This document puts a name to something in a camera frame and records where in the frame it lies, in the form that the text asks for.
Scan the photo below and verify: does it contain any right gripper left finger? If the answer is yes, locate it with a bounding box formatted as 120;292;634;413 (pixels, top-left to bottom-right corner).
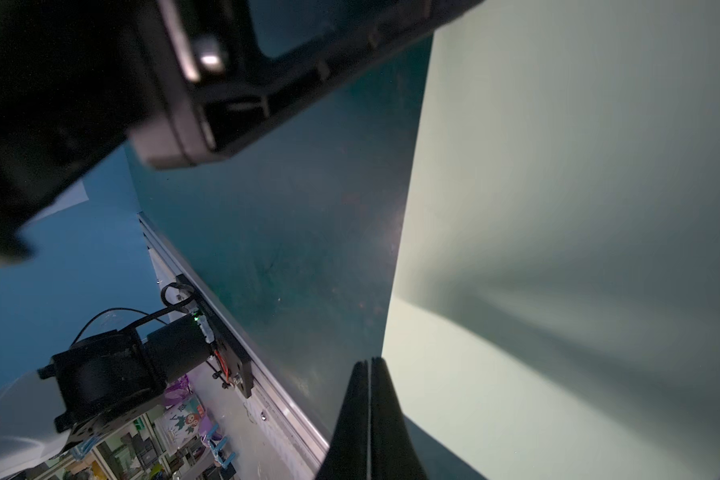
316;361;370;480

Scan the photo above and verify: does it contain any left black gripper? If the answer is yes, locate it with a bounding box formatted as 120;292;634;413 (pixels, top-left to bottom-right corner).
0;1;473;267

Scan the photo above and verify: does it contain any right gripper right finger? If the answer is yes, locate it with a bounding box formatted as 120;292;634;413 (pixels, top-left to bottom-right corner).
369;357;427;480

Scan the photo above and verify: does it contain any light green paper sheet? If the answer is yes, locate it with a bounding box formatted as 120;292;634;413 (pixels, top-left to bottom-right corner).
383;1;720;479

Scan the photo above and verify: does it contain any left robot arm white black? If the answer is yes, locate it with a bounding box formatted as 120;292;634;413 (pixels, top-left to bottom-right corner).
0;1;472;479

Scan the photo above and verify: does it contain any dark green table mat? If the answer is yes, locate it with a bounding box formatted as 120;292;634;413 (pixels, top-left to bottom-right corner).
122;35;487;480

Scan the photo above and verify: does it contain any aluminium front rail bed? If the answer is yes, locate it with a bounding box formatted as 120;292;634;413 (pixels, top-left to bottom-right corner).
139;213;328;479

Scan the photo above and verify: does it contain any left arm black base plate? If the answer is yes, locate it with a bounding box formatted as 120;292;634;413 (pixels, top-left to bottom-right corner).
175;274;254;399

